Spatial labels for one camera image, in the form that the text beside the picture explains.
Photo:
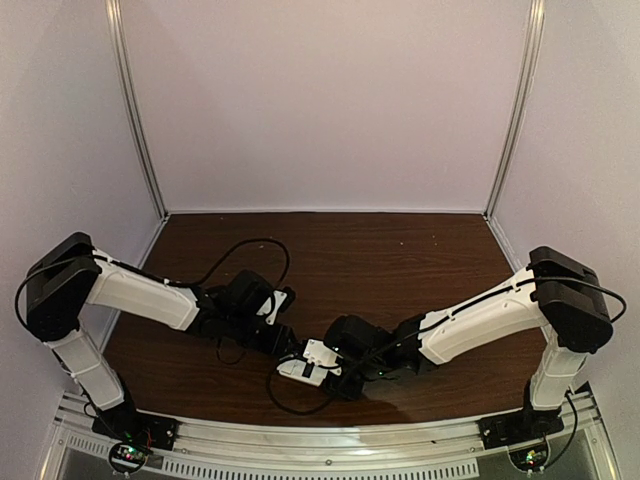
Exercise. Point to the left aluminium frame post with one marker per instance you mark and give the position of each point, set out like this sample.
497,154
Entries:
126,79

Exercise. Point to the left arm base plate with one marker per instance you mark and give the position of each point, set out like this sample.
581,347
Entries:
147,430

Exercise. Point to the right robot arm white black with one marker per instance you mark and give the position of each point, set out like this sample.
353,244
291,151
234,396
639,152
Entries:
553,290

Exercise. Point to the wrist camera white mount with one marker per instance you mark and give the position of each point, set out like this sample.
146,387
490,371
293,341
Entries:
276,303
317,353

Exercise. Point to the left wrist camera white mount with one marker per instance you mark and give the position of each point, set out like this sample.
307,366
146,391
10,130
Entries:
276,303

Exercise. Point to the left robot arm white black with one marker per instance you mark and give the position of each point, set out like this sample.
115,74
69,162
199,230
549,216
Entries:
75,274

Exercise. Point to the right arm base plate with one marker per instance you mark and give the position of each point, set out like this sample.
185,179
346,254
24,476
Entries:
518,427

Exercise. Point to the left circuit board with LED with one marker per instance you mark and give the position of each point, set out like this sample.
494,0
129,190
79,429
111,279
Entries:
126,458

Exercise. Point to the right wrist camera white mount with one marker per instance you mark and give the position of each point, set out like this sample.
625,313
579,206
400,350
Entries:
317,353

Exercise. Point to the aluminium frame post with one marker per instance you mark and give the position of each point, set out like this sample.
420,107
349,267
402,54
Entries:
530,56
126,79

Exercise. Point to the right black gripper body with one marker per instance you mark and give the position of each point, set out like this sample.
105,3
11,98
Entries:
353,392

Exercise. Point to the circuit board with led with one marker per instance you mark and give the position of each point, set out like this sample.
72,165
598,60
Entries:
126,458
529,458

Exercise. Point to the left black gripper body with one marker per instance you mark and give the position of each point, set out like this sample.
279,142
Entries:
273,346

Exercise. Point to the right aluminium frame post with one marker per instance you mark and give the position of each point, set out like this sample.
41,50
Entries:
530,56

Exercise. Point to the right circuit board with LED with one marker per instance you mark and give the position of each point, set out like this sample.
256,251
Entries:
529,458

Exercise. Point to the white red remote control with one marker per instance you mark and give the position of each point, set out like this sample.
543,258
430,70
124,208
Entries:
304,372

